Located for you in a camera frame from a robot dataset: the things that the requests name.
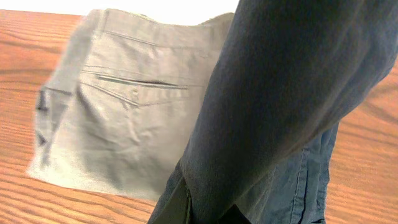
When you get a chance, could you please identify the navy blue shorts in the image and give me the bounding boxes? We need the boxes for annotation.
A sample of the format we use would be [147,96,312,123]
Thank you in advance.
[149,0,397,223]

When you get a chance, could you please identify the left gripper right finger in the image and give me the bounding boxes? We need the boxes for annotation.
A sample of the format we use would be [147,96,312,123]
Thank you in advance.
[217,205,251,224]

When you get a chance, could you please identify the folded grey shorts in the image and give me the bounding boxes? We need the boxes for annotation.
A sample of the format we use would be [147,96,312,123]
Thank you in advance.
[27,9,233,201]

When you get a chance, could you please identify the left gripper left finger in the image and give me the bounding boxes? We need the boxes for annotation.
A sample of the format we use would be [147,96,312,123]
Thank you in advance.
[148,177,192,224]

